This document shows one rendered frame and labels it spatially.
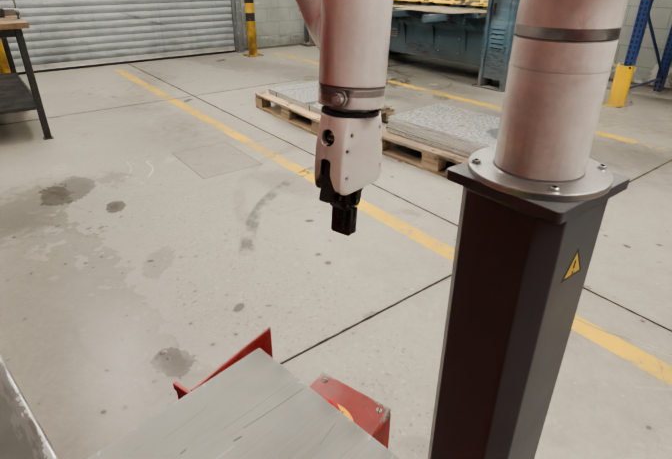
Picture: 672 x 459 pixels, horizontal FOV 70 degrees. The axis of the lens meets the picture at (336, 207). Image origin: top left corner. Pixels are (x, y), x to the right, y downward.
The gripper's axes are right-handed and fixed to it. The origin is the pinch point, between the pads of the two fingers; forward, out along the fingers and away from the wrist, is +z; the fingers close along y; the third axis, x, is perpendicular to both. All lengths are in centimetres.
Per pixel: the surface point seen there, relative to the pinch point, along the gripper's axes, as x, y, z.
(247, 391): -14.5, -33.4, -2.5
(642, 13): 9, 516, -37
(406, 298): 37, 111, 86
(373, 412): -13.5, -11.8, 17.7
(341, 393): -8.7, -11.6, 17.7
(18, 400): 12.4, -38.7, 10.5
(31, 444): 6.2, -40.3, 10.6
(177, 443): -13.8, -38.7, -2.1
